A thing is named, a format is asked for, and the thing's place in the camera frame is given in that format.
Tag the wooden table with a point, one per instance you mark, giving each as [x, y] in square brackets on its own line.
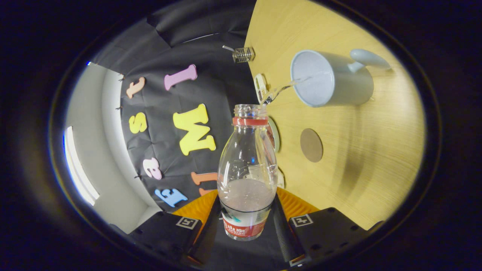
[369, 150]

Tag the pale green plate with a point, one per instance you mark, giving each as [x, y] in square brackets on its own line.
[276, 135]

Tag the round brown coaster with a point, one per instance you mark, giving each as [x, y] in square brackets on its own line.
[311, 145]

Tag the clear plastic bottle red label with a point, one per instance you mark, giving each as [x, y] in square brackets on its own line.
[246, 169]

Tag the white cup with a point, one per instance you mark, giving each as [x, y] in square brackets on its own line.
[350, 82]

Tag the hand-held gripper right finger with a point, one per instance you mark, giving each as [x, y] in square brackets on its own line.
[284, 233]

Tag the black backdrop cloth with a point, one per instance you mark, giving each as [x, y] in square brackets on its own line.
[211, 82]

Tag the small glass jar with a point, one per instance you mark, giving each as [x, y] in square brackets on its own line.
[243, 55]

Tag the large ceiling light panel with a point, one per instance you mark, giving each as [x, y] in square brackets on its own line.
[79, 169]

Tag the metal spoon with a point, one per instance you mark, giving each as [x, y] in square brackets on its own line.
[228, 48]

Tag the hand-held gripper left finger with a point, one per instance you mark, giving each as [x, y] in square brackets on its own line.
[211, 229]

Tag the white toaster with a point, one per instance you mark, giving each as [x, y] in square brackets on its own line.
[281, 180]

